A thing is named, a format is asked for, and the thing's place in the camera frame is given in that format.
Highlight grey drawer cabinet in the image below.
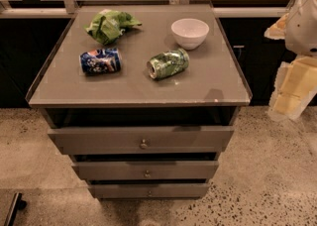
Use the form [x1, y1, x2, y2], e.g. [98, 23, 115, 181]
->
[27, 9, 252, 187]

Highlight black object at floor corner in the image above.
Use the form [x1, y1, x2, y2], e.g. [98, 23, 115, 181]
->
[4, 192, 27, 226]

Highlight blue soda can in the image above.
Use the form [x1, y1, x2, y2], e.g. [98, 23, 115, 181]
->
[79, 48, 122, 74]

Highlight crumpled green chip bag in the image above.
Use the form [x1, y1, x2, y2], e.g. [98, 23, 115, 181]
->
[85, 9, 142, 45]

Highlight grey drawer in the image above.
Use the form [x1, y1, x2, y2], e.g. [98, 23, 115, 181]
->
[72, 161, 218, 180]
[48, 126, 234, 155]
[88, 183, 209, 199]

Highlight white bowl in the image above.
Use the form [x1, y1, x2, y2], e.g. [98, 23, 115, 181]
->
[171, 18, 209, 50]

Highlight grey top drawer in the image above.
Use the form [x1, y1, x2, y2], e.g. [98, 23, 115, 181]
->
[48, 126, 234, 155]

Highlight grey middle drawer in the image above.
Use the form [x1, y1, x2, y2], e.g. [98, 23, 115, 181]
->
[72, 161, 218, 180]

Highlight green soda can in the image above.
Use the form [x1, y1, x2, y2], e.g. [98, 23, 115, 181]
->
[147, 49, 189, 80]

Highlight grey bottom drawer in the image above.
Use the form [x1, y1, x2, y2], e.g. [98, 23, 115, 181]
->
[88, 183, 209, 199]

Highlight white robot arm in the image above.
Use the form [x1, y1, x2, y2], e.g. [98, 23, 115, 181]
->
[264, 0, 317, 121]

